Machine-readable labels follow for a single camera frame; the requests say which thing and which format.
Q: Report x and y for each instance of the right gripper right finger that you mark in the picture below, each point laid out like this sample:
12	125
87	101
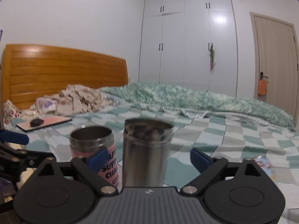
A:
211	169

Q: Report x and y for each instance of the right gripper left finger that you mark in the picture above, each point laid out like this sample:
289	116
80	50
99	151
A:
87	169

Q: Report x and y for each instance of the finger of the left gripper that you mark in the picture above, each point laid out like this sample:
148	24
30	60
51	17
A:
12	137

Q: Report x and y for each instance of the pink steel cup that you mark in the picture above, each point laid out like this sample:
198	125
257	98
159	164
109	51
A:
86	140

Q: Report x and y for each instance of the tall stainless steel cup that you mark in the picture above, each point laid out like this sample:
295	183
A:
146	146

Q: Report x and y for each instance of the blue cartoon print cup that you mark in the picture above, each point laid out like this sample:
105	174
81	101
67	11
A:
265	164

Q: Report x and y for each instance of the black computer mouse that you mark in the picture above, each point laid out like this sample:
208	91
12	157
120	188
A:
36	122

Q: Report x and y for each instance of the pink flat book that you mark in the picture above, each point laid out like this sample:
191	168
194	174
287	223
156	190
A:
48	121

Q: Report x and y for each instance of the green checkered bed blanket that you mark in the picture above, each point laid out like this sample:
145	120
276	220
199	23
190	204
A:
228	134

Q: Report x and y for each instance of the wooden headboard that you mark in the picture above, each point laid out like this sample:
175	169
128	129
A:
32	71

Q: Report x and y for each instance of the beige crumpled clothing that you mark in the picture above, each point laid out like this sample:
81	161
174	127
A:
77	98

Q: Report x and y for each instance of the green floral duvet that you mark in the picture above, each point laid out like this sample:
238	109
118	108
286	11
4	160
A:
179	100

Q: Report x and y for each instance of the orange hanging bag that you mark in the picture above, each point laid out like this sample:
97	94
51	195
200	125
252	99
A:
262	87

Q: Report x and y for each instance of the hanging plant decoration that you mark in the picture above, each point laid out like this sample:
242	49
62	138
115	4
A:
212	57

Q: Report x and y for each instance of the beige door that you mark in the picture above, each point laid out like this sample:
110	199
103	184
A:
276	62

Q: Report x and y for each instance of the white wardrobe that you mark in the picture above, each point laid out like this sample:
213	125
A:
175	41

